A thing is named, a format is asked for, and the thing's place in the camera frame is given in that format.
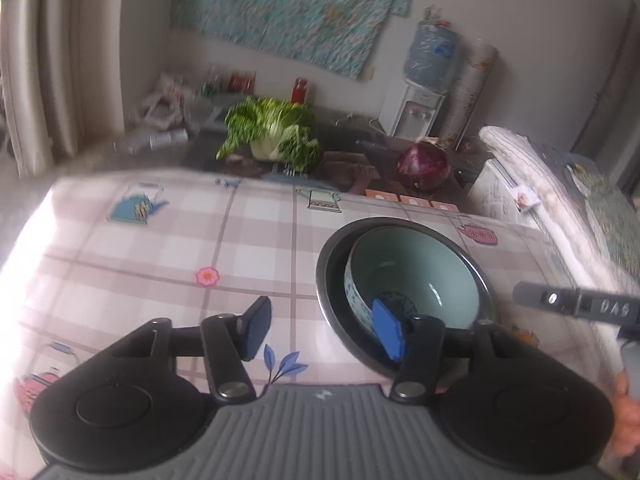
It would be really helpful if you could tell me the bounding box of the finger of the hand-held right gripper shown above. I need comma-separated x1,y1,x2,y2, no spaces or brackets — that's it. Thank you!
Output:
513,281,581,317

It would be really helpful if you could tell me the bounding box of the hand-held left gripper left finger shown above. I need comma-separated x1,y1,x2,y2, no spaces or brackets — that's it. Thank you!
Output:
110,296,273,404

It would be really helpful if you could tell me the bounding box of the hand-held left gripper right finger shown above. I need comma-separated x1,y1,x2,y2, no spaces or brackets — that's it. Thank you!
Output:
371,299,546,403

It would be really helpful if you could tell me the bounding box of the teal ceramic bowl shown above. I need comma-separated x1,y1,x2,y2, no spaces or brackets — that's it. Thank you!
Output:
344,227,482,356

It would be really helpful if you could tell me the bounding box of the steel bowl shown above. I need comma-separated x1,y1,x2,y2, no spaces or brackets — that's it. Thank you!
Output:
316,216,501,381

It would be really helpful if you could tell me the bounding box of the person's right hand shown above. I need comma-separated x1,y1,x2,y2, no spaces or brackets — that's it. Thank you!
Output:
614,370,640,458

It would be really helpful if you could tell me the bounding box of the green floral bedding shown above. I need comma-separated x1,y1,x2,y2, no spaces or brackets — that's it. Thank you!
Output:
530,142,640,271

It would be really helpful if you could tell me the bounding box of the white printed box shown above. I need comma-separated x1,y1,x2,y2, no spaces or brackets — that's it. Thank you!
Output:
465,157,543,226

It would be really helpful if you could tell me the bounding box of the rolled white quilt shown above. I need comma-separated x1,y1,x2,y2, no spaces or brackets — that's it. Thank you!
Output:
479,125,640,311

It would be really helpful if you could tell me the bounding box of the brown wooden board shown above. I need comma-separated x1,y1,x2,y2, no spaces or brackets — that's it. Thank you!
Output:
320,152,386,193

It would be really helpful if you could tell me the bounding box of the red onion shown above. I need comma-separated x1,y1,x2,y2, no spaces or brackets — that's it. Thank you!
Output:
397,141,451,192

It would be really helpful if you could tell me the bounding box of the napa cabbage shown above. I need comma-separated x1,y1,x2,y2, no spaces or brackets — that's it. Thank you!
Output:
216,96,322,173

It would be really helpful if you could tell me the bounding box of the dark side table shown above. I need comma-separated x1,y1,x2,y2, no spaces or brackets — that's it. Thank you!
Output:
180,120,481,211

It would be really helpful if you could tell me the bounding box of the grey metal can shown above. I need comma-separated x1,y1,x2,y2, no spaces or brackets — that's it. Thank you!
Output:
150,128,190,148

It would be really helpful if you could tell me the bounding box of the rolled printed paper tube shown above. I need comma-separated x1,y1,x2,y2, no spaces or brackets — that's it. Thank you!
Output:
442,39,500,148

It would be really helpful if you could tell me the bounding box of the white water dispenser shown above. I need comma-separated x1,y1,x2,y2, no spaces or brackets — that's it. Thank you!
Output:
378,77,447,141

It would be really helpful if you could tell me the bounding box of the white plastic bag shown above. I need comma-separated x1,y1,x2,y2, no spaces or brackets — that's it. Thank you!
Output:
135,74,201,128

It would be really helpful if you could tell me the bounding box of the beige curtain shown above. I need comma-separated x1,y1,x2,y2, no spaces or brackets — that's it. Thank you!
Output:
0,0,126,178

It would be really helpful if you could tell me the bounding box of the teal floral wall cloth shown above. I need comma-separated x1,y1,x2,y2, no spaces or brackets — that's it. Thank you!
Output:
170,0,423,80

